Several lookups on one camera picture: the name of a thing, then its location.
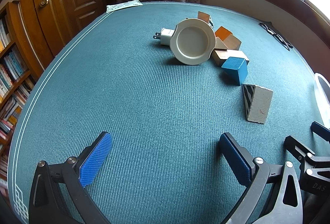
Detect grey striped wooden wedge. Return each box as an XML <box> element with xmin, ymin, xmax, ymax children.
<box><xmin>242</xmin><ymin>84</ymin><xmax>273</xmax><ymax>124</ymax></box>

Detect blue wooden cube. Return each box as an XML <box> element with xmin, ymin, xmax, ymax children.
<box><xmin>222</xmin><ymin>56</ymin><xmax>248</xmax><ymax>85</ymax></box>

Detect plain wooden cube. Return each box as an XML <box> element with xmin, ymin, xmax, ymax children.
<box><xmin>211</xmin><ymin>50</ymin><xmax>250</xmax><ymax>66</ymax></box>

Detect white painted wooden block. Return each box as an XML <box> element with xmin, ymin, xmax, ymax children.
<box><xmin>215</xmin><ymin>37</ymin><xmax>228</xmax><ymax>50</ymax></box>

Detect small white ceramic dish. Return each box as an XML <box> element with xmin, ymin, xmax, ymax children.
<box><xmin>170</xmin><ymin>18</ymin><xmax>216</xmax><ymax>65</ymax></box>

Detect brown striped wooden wedge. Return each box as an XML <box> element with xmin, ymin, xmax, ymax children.
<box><xmin>197</xmin><ymin>11</ymin><xmax>214</xmax><ymax>28</ymax></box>

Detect white power adapter plug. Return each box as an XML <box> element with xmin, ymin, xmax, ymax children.
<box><xmin>153</xmin><ymin>28</ymin><xmax>174</xmax><ymax>46</ymax></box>

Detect orange wooden block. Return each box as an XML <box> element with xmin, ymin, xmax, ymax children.
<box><xmin>215</xmin><ymin>26</ymin><xmax>232</xmax><ymax>41</ymax></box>

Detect clear glass bowl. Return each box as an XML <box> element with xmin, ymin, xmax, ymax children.
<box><xmin>314</xmin><ymin>73</ymin><xmax>330</xmax><ymax>129</ymax></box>

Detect black eyeglasses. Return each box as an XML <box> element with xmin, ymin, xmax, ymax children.
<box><xmin>258</xmin><ymin>22</ymin><xmax>293</xmax><ymax>51</ymax></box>

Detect wooden bookshelf with books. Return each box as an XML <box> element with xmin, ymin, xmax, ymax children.
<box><xmin>1</xmin><ymin>0</ymin><xmax>35</xmax><ymax>203</ymax></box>

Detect green mat table cover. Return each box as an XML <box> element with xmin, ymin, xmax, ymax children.
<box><xmin>8</xmin><ymin>2</ymin><xmax>329</xmax><ymax>223</ymax></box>

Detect brass door knob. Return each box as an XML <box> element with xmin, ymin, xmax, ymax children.
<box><xmin>39</xmin><ymin>0</ymin><xmax>49</xmax><ymax>8</ymax></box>

